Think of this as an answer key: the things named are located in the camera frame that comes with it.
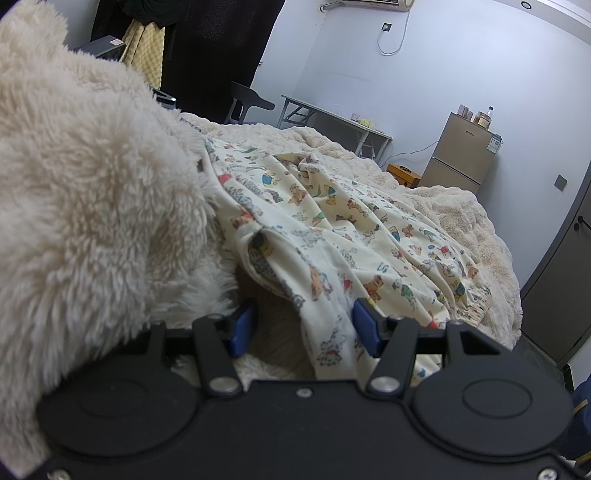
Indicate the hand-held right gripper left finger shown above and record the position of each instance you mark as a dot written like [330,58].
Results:
[242,330]

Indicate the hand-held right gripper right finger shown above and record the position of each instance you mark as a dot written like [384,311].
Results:
[367,330]

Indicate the cream cartoon-print pajama garment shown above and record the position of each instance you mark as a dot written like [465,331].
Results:
[346,230]

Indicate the orange box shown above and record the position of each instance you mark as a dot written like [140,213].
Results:
[404,175]

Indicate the beige refrigerator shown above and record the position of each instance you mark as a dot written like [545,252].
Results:
[461,157]

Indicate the cream fluffy blanket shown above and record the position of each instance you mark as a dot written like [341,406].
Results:
[83,207]

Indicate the grey door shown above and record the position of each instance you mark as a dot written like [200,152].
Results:
[563,286]

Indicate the yellow-green object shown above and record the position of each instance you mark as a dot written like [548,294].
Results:
[367,122]

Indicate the blue bag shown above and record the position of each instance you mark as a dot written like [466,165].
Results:
[582,397]

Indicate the grey folding table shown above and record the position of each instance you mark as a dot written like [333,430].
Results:
[323,108]

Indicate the black chair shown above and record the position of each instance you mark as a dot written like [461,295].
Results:
[247,97]

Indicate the brown small box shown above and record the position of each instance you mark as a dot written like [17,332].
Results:
[463,110]

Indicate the clear plastic bottle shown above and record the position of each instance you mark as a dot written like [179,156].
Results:
[491,110]

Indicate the black curtain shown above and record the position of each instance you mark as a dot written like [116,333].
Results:
[217,46]

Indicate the yellow hanging cloth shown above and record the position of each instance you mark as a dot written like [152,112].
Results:
[147,50]

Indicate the dark grey device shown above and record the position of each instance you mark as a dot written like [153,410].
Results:
[99,47]

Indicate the white air conditioner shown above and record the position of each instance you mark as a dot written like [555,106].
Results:
[369,3]

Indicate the grey wall switch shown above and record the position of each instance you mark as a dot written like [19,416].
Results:
[560,182]

